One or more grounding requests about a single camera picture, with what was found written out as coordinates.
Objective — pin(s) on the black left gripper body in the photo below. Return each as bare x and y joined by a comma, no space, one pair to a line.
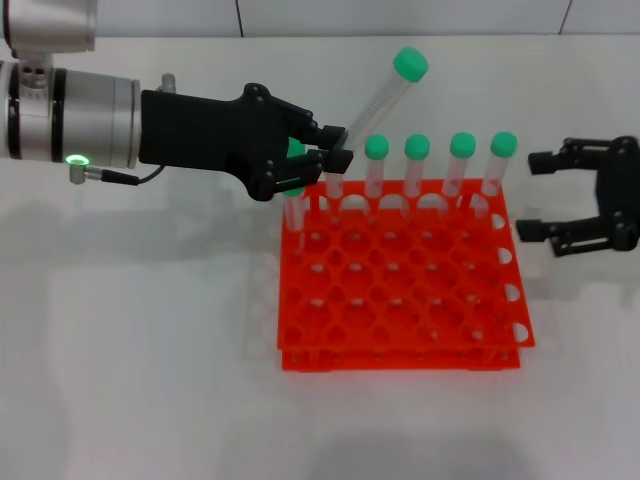
200,130

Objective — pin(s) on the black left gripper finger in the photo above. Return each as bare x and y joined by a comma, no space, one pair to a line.
335,162
315,131

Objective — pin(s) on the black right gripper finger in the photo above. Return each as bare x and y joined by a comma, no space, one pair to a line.
570,157
585,235

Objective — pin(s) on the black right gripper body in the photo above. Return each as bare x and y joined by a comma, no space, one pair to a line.
625,190

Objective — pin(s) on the green-capped clear test tube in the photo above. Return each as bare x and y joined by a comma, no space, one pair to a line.
296,149
335,192
376,146
504,144
411,64
463,144
417,146
294,220

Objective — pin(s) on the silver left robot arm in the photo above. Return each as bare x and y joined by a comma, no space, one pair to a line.
90,120

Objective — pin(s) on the orange plastic test tube rack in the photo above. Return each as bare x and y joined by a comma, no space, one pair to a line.
400,345

